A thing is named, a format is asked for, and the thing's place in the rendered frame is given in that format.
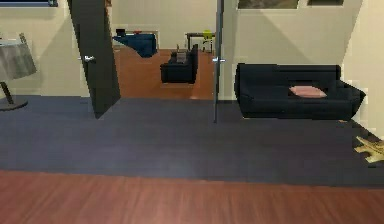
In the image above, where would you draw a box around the small dark navy sofa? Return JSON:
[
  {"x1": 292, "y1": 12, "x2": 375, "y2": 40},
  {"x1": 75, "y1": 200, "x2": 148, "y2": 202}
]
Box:
[{"x1": 159, "y1": 43, "x2": 200, "y2": 85}]

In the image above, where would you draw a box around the blue bed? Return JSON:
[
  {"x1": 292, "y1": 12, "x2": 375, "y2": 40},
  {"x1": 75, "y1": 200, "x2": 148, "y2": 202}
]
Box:
[{"x1": 112, "y1": 32, "x2": 158, "y2": 59}]

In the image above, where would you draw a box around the dark framed wall picture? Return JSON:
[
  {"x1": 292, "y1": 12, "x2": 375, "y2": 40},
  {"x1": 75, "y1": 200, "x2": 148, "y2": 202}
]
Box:
[
  {"x1": 237, "y1": 0, "x2": 300, "y2": 10},
  {"x1": 306, "y1": 0, "x2": 345, "y2": 7}
]

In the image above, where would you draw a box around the dark wooden table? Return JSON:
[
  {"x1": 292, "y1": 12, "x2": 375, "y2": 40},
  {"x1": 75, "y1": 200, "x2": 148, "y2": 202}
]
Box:
[{"x1": 185, "y1": 31, "x2": 216, "y2": 52}]

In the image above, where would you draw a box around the grey shade floor lamp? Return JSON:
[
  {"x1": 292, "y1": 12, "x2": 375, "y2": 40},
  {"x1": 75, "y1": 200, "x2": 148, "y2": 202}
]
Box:
[{"x1": 0, "y1": 32, "x2": 38, "y2": 112}]

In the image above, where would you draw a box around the pink cushion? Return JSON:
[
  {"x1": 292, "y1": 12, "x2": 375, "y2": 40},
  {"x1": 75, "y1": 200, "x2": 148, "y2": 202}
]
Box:
[{"x1": 288, "y1": 85, "x2": 328, "y2": 99}]

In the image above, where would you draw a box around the yellow-green chair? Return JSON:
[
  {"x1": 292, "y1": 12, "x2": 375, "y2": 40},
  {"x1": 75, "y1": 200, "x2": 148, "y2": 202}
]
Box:
[{"x1": 201, "y1": 29, "x2": 214, "y2": 54}]

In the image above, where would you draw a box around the blue framed window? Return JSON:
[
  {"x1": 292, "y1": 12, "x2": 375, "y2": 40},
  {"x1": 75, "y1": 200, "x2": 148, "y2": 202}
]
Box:
[{"x1": 0, "y1": 0, "x2": 59, "y2": 8}]

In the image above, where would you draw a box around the dark grey room door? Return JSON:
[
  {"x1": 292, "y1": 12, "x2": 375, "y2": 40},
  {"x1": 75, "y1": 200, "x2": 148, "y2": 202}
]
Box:
[{"x1": 67, "y1": 0, "x2": 122, "y2": 120}]

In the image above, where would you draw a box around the beige cloth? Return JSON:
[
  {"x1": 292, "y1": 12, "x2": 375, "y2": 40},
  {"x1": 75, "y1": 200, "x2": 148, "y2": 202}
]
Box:
[{"x1": 353, "y1": 135, "x2": 384, "y2": 164}]

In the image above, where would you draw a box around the thin grey room door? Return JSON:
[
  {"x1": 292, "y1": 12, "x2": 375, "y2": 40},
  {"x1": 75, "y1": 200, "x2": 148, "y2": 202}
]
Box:
[{"x1": 213, "y1": 0, "x2": 225, "y2": 124}]

